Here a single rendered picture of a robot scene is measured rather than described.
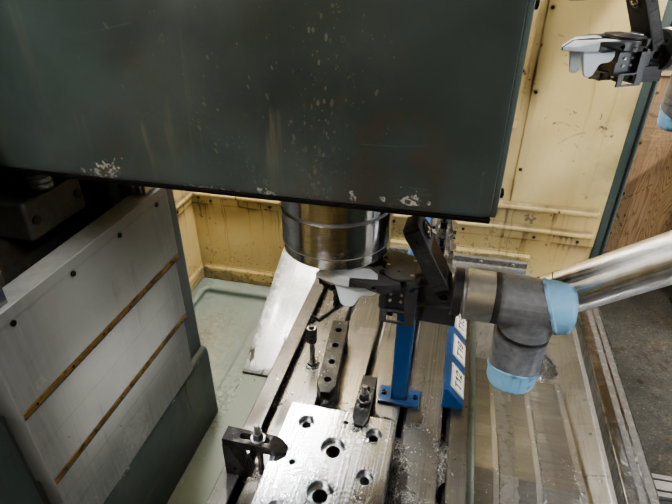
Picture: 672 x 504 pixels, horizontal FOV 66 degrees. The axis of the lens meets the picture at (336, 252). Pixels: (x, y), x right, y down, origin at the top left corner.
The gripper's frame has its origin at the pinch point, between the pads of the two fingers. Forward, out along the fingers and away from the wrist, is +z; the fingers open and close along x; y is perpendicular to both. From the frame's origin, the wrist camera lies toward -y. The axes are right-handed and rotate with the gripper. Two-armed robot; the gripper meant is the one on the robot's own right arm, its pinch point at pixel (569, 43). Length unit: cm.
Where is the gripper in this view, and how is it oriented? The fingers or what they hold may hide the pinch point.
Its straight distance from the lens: 101.7
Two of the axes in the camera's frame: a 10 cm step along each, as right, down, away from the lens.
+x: -2.8, -5.0, 8.2
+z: -9.6, 1.5, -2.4
